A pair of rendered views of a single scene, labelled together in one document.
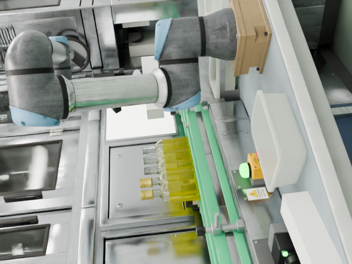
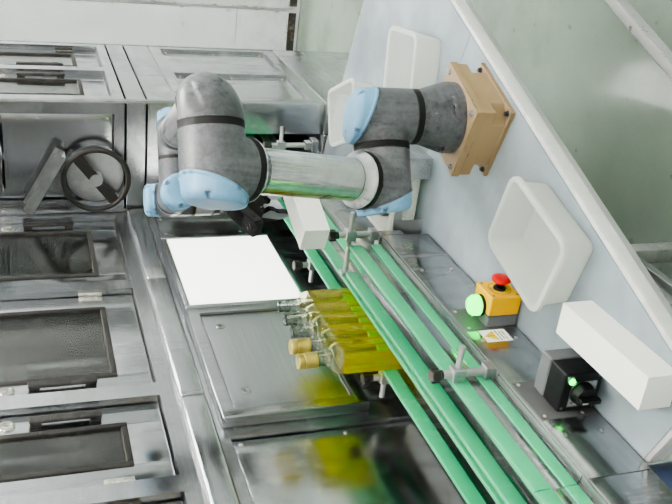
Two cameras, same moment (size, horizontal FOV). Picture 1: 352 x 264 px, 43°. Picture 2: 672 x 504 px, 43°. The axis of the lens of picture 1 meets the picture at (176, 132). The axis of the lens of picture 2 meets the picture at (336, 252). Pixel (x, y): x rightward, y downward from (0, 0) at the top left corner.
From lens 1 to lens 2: 72 cm
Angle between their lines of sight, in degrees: 20
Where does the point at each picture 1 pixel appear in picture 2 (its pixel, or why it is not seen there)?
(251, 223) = (502, 366)
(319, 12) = not seen: hidden behind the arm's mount
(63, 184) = (130, 368)
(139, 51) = not seen: hidden behind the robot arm
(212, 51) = (431, 135)
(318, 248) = (631, 349)
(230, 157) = (441, 296)
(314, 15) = not seen: hidden behind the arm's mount
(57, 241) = (149, 446)
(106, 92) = (307, 169)
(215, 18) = (436, 91)
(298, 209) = (589, 316)
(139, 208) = (278, 394)
